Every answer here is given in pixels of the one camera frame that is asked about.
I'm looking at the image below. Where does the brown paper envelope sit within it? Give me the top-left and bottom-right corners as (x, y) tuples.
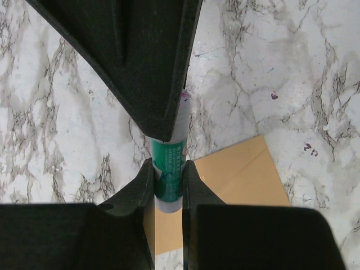
(155, 136), (290, 255)

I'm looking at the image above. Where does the white green glue stick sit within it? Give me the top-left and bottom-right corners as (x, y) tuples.
(151, 89), (191, 213)

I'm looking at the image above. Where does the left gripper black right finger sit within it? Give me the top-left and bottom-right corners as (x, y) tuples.
(182, 161), (345, 269)

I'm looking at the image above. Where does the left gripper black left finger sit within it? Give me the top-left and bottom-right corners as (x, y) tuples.
(1, 159), (155, 269)

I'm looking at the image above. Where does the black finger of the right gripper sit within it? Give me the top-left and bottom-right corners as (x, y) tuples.
(30, 0), (202, 141)

